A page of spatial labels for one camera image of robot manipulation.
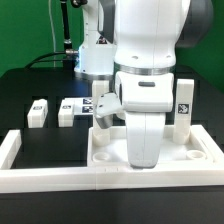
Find black tag marker plate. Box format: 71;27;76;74
74;97;93;115

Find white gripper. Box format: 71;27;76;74
94;72;174;168

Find black post with connector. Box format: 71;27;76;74
60;0;77;71

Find black cable bundle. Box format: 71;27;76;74
24;51;76;69

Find white thin cable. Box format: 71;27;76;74
48;0;58;53

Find white U-shaped obstacle fence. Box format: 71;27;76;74
0;125;224;193

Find white desk top tray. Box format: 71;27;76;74
87;125;214;169

